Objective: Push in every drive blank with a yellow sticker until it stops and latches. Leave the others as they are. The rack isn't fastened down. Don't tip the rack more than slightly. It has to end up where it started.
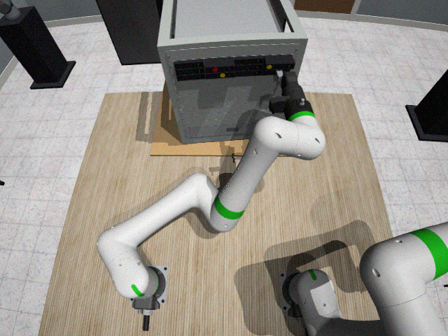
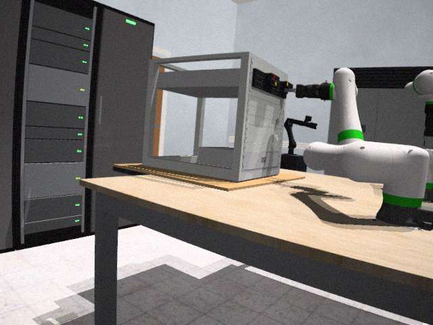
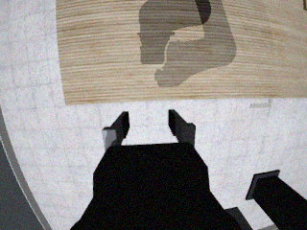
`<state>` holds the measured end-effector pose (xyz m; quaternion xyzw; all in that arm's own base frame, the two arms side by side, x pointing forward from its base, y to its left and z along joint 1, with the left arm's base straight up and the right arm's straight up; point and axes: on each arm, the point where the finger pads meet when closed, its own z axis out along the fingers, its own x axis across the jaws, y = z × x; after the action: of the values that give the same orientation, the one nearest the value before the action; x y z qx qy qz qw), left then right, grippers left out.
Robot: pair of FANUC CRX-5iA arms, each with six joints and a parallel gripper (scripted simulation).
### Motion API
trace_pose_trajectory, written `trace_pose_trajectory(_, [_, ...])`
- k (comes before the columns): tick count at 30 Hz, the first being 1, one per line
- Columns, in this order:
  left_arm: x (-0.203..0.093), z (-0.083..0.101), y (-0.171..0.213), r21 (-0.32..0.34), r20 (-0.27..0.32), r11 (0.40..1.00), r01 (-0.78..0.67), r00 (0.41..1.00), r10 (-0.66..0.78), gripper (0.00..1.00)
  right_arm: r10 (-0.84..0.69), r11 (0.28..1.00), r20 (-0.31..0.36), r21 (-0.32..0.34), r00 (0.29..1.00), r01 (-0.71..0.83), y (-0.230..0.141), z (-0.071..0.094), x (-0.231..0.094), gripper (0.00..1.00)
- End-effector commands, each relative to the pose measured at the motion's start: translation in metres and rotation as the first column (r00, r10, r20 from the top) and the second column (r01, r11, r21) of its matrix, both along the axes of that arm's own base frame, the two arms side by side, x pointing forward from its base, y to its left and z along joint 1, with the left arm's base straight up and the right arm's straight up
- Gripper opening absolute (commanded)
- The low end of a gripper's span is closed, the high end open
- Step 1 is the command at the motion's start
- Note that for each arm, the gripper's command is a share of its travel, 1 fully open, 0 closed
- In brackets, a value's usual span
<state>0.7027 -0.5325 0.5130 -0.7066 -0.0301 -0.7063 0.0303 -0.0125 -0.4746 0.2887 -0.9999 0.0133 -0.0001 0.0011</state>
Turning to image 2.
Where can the tan flat board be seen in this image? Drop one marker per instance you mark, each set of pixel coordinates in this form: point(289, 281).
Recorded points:
point(211, 182)

